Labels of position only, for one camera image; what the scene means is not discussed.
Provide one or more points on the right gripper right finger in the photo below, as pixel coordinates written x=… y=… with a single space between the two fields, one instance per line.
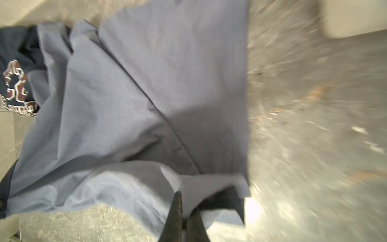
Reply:
x=195 y=230

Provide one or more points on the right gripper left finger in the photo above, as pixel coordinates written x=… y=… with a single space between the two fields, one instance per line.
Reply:
x=172 y=231

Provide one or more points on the grey-blue printed tank top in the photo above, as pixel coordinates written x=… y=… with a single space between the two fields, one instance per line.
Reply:
x=150 y=103

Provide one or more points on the navy tank top red trim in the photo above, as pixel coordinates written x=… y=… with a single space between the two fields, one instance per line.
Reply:
x=20 y=54

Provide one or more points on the white plastic laundry basket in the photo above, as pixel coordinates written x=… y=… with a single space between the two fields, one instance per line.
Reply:
x=347 y=18

